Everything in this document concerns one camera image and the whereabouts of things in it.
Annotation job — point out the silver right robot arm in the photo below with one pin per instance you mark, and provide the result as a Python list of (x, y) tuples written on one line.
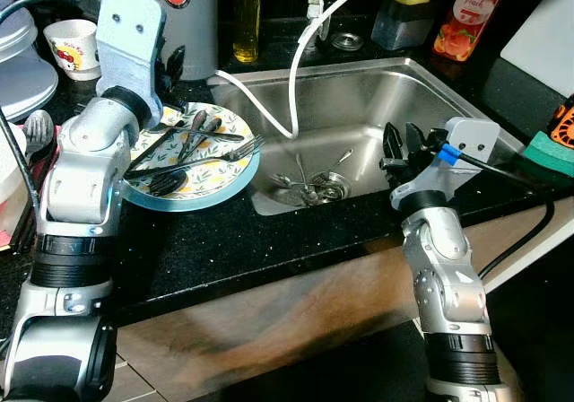
[(448, 276)]

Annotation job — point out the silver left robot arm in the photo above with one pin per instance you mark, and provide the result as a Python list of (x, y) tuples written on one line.
[(81, 178)]

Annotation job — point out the grey tumbler with red sticker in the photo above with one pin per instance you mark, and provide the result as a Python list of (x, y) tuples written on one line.
[(184, 34)]

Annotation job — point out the stainless steel sink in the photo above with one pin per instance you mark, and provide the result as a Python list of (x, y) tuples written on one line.
[(359, 106)]

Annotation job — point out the brownish metal spoon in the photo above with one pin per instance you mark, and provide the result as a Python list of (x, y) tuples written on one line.
[(212, 126), (195, 124)]

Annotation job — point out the silver sink drain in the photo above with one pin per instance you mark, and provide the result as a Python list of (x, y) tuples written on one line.
[(330, 187)]

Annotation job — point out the yellow oil bottle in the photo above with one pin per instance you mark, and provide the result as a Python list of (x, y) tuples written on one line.
[(247, 30)]

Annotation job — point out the white cartoon print cup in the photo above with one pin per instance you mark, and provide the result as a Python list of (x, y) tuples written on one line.
[(72, 52)]

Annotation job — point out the dark sponge holder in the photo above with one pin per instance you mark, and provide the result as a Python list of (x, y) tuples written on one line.
[(402, 27)]

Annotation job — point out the blue rimmed lemon print plate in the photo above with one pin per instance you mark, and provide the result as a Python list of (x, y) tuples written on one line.
[(215, 182)]

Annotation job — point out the orange peach soap pump bottle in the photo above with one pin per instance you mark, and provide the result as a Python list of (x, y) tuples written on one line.
[(466, 21)]

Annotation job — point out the green sponge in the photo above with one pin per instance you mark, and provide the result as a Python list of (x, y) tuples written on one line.
[(549, 155)]

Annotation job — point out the silver spoon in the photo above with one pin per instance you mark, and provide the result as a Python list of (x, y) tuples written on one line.
[(39, 131)]

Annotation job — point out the orange plastic object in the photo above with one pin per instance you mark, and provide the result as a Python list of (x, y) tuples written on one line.
[(563, 128)]

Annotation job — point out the white round dish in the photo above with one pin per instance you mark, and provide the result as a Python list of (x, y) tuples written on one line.
[(22, 70)]

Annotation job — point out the silver faucet stem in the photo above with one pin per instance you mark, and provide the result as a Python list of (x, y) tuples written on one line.
[(318, 12)]

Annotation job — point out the white cutting board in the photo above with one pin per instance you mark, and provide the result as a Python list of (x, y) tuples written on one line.
[(543, 43)]

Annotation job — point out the brown cabinet front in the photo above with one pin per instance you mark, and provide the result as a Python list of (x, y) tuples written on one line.
[(296, 303)]

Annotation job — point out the white plate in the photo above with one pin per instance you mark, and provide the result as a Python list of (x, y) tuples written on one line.
[(11, 187)]

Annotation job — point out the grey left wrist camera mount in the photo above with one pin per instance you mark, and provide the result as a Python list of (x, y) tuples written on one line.
[(130, 34)]

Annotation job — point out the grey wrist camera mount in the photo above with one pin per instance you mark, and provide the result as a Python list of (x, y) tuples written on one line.
[(130, 34), (473, 137)]

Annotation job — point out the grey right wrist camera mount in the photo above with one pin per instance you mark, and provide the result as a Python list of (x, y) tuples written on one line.
[(473, 137)]

